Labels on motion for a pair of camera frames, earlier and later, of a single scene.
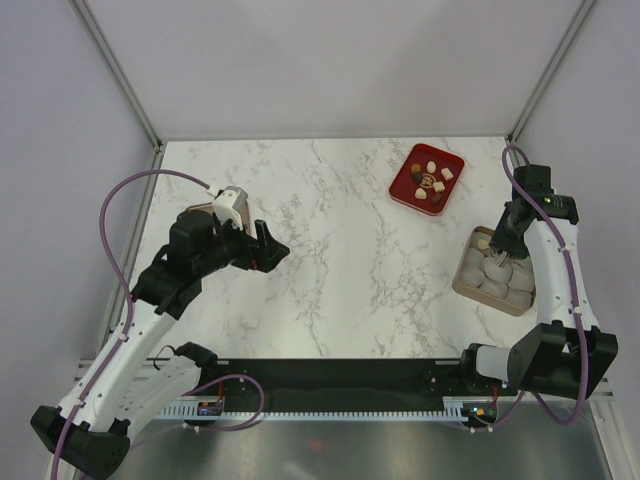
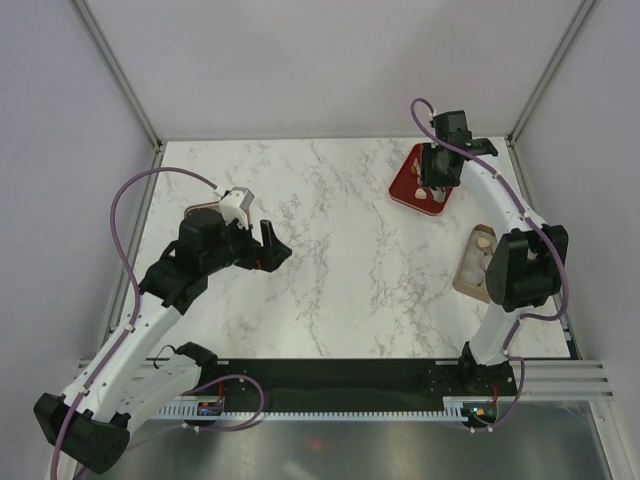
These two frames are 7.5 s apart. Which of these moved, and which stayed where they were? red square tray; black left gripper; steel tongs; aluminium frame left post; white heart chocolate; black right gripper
Moved: black right gripper; steel tongs
Stayed: red square tray; black left gripper; white heart chocolate; aluminium frame left post
